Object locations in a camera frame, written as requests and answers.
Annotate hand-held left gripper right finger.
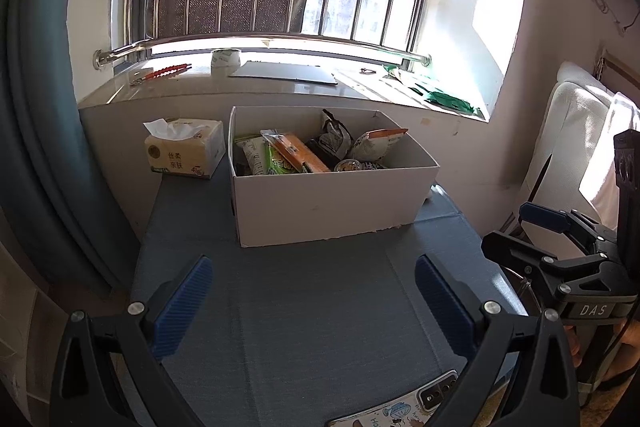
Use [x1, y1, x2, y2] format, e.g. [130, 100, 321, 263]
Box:
[414, 253, 583, 427]

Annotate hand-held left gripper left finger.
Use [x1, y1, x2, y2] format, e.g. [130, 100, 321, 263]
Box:
[50, 254, 216, 427]

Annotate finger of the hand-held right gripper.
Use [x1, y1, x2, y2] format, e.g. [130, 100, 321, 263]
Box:
[518, 202, 622, 259]
[481, 231, 610, 309]

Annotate white cardboard box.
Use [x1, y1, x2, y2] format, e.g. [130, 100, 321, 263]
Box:
[227, 106, 441, 249]

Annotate large green seaweed snack packet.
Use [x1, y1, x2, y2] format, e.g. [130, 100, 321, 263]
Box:
[264, 142, 303, 176]

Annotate white orange rice cracker packet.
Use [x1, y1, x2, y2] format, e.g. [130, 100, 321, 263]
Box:
[349, 128, 410, 164]

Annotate orange cream snack packet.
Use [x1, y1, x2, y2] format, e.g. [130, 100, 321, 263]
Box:
[261, 131, 332, 174]

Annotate black potato chips packet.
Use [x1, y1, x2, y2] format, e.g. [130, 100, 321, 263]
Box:
[307, 109, 355, 170]

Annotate person's right forearm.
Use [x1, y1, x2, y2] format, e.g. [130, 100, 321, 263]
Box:
[600, 307, 640, 393]

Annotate person's right hand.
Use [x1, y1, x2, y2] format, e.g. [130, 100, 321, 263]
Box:
[562, 324, 585, 370]

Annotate white cushioned chair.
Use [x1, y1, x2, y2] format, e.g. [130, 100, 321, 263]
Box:
[515, 61, 640, 228]

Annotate phone with printed case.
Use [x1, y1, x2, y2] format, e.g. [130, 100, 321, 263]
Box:
[325, 369, 461, 427]

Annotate blue table cloth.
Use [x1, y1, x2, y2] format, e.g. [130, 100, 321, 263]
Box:
[127, 172, 531, 427]

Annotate yellow tissue pack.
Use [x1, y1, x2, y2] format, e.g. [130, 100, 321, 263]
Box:
[143, 118, 226, 180]

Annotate green plastic bags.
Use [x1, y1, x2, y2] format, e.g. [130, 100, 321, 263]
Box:
[382, 64, 486, 116]

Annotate white green snack packet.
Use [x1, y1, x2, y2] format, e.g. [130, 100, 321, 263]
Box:
[235, 136, 268, 178]

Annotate blue curtain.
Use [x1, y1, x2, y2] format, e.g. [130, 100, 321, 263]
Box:
[0, 0, 146, 298]

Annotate white tape roll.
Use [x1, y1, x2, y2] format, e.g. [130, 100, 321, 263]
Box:
[211, 48, 242, 68]

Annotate grey flat board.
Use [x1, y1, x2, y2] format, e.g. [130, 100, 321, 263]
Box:
[228, 61, 338, 86]

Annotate metal window railing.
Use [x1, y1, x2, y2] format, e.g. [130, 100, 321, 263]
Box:
[93, 33, 432, 70]

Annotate thin wall cord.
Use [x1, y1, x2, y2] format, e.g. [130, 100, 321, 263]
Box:
[592, 0, 640, 38]

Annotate red handled tool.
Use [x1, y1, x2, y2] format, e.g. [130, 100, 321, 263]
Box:
[131, 63, 193, 86]

